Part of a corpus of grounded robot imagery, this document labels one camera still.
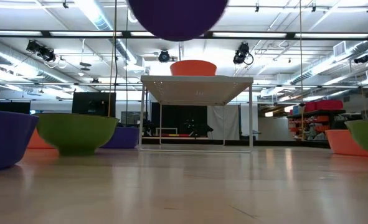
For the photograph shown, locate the yellow hanging cable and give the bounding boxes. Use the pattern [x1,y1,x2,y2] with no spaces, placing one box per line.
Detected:
[108,0,118,118]

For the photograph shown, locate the red storage bin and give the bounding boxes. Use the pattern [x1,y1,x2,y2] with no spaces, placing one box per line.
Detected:
[304,100,344,113]

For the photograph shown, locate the black backdrop curtain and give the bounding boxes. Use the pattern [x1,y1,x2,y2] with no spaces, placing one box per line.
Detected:
[151,102,209,138]

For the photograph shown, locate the white perforated shelf rack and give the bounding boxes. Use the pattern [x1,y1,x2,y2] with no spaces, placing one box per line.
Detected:
[138,75,255,154]

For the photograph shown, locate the silver ventilation duct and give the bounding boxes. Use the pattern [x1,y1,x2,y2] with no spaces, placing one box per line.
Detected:
[74,0,147,73]

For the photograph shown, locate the black aluminium rig frame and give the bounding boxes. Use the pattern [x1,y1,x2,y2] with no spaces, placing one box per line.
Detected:
[0,29,368,40]

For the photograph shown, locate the white backdrop sheet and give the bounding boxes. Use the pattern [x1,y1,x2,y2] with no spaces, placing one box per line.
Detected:
[207,105,241,141]

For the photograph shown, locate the purple plastic bowl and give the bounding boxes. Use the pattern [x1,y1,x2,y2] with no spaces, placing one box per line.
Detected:
[0,109,40,172]
[100,126,140,149]
[126,0,229,42]

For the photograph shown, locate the storage shelf unit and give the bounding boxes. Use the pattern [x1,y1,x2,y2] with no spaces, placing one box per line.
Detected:
[286,99,347,142]

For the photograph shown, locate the black ceiling spotlight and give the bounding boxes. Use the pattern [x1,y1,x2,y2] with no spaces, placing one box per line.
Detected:
[232,42,255,66]
[158,49,171,63]
[353,54,368,65]
[26,39,57,63]

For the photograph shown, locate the orange plastic bowl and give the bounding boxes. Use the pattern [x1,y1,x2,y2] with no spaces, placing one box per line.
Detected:
[169,59,218,77]
[324,129,368,157]
[27,129,57,150]

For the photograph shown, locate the black screen panel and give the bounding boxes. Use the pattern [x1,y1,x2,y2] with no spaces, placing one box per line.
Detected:
[0,100,31,115]

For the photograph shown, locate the black monitor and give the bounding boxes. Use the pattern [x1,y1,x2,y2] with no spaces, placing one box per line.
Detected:
[71,91,117,118]

